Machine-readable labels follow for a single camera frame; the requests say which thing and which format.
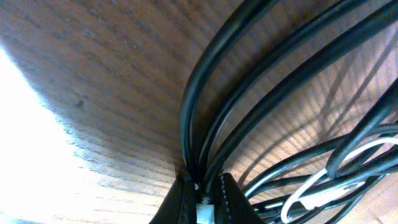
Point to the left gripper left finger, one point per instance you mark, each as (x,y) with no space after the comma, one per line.
(179,205)

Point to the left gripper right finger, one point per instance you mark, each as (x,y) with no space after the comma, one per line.
(231,206)

